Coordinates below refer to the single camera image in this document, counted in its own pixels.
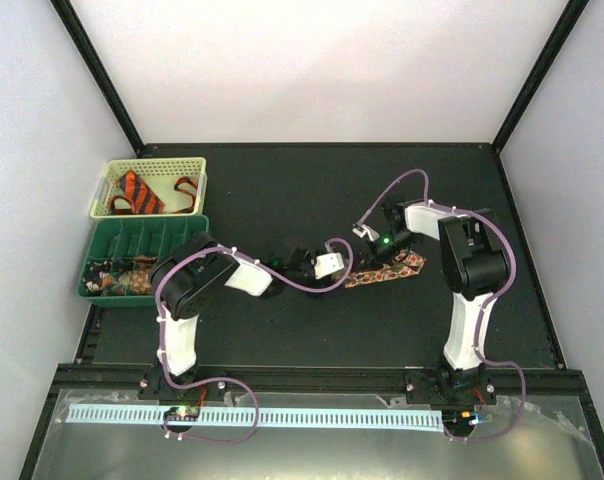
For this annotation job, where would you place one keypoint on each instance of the orange navy striped tie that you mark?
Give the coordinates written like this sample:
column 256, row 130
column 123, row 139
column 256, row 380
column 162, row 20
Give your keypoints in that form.
column 138, row 198

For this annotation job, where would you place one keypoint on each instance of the floral patterned tie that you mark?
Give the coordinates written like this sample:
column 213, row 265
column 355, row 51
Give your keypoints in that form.
column 405, row 264

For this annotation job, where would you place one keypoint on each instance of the dark floral rolled tie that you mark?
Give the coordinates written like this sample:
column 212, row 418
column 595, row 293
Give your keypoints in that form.
column 106, row 277

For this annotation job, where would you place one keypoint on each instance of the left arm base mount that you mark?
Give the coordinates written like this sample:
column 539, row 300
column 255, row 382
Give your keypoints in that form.
column 154, row 387

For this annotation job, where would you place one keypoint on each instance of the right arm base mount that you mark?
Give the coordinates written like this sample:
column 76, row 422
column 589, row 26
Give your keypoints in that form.
column 432, row 387

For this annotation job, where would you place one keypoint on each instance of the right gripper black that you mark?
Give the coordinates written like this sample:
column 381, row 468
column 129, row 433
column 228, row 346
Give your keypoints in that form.
column 371, row 257

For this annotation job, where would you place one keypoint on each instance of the white slotted cable duct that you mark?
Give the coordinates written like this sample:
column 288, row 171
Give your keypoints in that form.
column 263, row 417

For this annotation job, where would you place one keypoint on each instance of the right black frame post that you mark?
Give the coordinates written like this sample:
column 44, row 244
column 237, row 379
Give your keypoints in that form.
column 556, row 40

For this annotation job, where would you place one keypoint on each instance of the brown patterned rolled tie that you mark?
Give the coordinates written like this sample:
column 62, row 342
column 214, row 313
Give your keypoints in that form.
column 140, row 275

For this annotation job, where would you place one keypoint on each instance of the cream perforated basket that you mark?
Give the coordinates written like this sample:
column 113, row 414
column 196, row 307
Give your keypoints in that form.
column 160, row 175

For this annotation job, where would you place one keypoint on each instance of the black aluminium front rail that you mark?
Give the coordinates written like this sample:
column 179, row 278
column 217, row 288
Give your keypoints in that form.
column 302, row 379

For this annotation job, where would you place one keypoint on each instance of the left black frame post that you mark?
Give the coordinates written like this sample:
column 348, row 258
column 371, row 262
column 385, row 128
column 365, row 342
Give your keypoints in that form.
column 92, row 60

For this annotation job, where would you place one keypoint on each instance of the black frame post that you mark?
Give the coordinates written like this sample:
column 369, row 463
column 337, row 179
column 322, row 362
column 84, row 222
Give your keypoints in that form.
column 92, row 60
column 556, row 40

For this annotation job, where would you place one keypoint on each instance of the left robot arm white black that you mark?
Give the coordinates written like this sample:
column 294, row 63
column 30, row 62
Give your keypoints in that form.
column 188, row 281

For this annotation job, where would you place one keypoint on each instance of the green divided organizer tray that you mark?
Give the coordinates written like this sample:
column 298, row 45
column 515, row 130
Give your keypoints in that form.
column 133, row 237

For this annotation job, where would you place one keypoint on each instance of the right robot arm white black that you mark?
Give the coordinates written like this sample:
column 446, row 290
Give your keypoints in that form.
column 478, row 265

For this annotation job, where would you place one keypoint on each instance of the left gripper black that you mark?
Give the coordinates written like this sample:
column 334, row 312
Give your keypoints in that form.
column 321, row 285

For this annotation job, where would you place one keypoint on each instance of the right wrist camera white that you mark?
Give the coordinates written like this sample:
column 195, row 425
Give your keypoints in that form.
column 365, row 232

